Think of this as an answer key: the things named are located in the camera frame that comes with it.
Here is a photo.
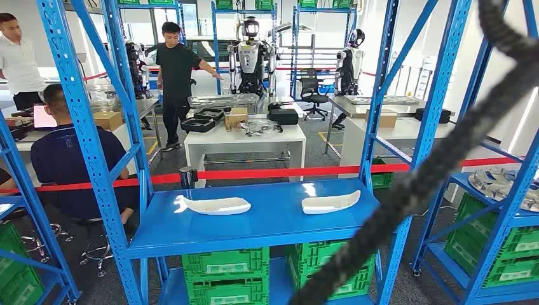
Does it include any chrome stool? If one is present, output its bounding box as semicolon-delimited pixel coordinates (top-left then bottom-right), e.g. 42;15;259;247
20;223;75;264
79;229;115;279

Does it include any white curved plastic part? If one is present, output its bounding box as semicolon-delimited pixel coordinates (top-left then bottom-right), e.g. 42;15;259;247
301;189;362;215
174;194;252;216

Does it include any clear bag of parts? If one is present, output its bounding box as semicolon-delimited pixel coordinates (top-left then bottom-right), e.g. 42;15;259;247
238;119;283;137

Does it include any long metal tray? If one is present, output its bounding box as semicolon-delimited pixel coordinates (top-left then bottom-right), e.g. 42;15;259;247
188;93;261;110
344;95;421;106

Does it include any white car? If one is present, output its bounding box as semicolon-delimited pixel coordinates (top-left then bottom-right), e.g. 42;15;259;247
185;36;242;71

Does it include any silver humanoid robot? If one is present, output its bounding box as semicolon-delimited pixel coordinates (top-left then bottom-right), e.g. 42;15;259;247
227;16;279;97

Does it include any black barrier post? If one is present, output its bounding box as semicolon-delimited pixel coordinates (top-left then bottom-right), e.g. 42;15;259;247
179;166;199;190

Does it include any steel table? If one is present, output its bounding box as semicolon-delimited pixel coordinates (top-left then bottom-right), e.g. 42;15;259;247
90;97;164;161
324;95;456;154

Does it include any white metal railing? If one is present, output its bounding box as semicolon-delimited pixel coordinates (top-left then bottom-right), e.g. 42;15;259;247
395;52;435;101

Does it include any black carrying case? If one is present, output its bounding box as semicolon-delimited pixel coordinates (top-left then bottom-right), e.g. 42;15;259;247
268;108;300;126
414;108;453;125

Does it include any open laptop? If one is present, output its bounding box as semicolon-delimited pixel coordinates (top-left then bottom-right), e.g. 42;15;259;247
32;104;58;130

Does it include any person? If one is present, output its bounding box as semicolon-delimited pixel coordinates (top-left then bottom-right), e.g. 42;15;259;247
0;167;18;195
0;12;46;111
30;83;140;236
145;22;223;153

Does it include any black foam tray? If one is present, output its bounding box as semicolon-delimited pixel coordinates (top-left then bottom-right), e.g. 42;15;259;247
181;118;216;134
193;107;225;121

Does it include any blue steel shelf rack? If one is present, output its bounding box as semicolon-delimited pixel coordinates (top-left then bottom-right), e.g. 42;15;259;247
0;111;81;305
210;0;279;96
410;39;539;305
290;0;358;100
36;0;472;305
113;0;187;47

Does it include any round metal disc part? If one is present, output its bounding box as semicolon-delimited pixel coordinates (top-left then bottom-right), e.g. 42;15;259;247
468;166;522;202
520;185;539;214

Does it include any cardboard box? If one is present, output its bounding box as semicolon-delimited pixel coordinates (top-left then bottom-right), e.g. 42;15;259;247
365;109;398;129
224;107;249;131
93;111;124;132

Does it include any black office chair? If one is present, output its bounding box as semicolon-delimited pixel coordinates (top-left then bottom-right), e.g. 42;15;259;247
299;68;331;122

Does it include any white table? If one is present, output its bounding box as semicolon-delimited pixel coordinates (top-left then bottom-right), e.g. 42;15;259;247
339;117;512;203
184;113;308;189

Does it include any thin red barrier tape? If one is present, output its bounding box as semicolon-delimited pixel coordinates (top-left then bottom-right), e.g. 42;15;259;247
83;65;378;83

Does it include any black braided cable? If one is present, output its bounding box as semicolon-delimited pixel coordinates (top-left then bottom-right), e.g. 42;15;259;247
289;0;539;305

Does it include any white desk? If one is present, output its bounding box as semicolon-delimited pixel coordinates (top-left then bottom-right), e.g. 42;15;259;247
15;123;137;186

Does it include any clear plastic bin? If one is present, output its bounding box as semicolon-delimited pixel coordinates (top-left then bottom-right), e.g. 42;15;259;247
86;83;122;113

